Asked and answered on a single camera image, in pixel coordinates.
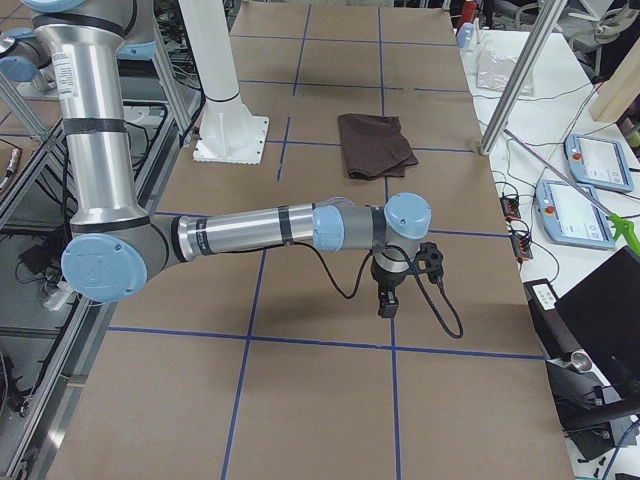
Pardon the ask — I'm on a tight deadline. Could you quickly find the white metal base plate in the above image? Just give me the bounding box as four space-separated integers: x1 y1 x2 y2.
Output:
180 1 269 164

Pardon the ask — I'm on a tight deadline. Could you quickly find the red cylinder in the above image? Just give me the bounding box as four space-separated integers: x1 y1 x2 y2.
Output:
459 0 477 25

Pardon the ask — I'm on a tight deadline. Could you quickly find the dark brown t-shirt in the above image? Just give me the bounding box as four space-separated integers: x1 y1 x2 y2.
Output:
338 113 419 180

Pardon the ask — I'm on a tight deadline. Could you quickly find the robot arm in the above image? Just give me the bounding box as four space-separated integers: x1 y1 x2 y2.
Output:
29 1 431 318
1 27 56 92

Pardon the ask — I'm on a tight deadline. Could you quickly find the near teach pendant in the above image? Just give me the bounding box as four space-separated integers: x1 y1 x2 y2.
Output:
535 180 615 250

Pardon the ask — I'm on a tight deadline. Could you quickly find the clear plastic bag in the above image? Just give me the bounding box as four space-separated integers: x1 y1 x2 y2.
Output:
476 49 518 92

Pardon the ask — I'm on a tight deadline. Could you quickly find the aluminium frame post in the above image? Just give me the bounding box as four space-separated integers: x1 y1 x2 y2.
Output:
479 0 566 156

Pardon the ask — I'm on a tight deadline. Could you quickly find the teach pendant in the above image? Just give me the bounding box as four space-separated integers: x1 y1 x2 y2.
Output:
564 134 634 193
535 180 615 250

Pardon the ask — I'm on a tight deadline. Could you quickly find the far teach pendant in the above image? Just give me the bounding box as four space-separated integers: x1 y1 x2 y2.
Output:
564 134 634 193

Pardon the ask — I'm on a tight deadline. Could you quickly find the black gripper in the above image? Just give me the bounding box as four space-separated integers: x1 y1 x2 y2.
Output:
371 262 407 318

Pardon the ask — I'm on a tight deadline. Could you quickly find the steel cup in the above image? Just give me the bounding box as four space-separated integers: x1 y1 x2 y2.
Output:
560 350 593 374

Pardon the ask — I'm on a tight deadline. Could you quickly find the black monitor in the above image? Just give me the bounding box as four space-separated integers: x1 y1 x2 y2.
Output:
556 246 639 398

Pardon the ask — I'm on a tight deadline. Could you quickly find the reacher grabber tool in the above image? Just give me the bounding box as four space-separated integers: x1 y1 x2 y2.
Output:
504 128 640 254

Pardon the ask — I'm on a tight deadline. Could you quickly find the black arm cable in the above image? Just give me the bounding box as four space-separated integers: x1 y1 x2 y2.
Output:
292 242 464 340

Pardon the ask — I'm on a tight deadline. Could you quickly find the white power strip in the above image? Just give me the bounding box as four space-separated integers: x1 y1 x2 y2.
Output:
41 280 77 311

